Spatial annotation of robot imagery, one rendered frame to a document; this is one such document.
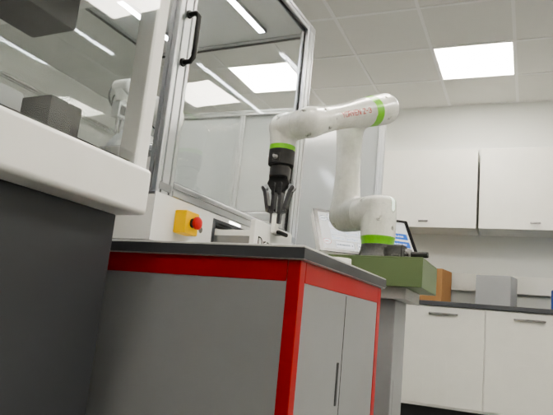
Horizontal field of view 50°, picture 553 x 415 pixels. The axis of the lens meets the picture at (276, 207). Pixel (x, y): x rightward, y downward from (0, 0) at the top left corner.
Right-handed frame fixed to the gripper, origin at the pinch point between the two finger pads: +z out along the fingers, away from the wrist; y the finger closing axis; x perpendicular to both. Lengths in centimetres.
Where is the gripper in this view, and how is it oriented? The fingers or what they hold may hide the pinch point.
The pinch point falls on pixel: (275, 224)
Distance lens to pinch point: 203.7
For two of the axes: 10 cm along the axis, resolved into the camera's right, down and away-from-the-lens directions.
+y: 9.0, 0.0, -4.4
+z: -1.0, 9.8, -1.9
